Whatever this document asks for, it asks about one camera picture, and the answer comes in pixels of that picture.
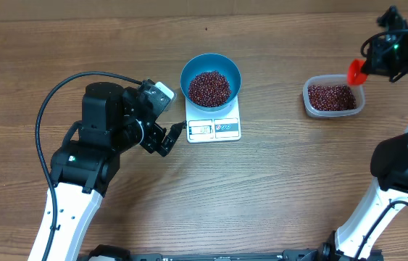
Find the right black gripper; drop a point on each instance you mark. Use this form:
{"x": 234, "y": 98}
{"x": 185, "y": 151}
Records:
{"x": 380, "y": 65}

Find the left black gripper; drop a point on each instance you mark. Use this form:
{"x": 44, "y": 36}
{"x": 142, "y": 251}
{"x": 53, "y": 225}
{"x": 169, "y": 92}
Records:
{"x": 156, "y": 133}

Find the red scoop with blue handle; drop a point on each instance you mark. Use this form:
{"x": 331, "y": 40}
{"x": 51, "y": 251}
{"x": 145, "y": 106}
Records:
{"x": 355, "y": 76}

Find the red beans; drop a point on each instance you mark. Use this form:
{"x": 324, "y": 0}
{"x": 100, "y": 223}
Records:
{"x": 209, "y": 89}

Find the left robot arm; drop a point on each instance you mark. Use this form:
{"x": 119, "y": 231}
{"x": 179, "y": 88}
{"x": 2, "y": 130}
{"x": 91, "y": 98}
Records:
{"x": 114, "y": 119}

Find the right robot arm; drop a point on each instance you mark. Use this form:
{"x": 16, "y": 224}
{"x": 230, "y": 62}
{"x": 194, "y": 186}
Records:
{"x": 386, "y": 196}

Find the white digital kitchen scale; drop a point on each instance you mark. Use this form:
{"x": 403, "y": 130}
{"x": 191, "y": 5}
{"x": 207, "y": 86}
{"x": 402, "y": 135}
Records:
{"x": 213, "y": 126}

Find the blue metal bowl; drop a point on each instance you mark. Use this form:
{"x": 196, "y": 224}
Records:
{"x": 207, "y": 63}

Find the clear plastic container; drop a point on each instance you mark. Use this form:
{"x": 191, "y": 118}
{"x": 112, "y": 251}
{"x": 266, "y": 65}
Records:
{"x": 328, "y": 96}

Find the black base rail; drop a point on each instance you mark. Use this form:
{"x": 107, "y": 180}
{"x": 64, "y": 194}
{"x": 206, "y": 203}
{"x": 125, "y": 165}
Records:
{"x": 105, "y": 252}

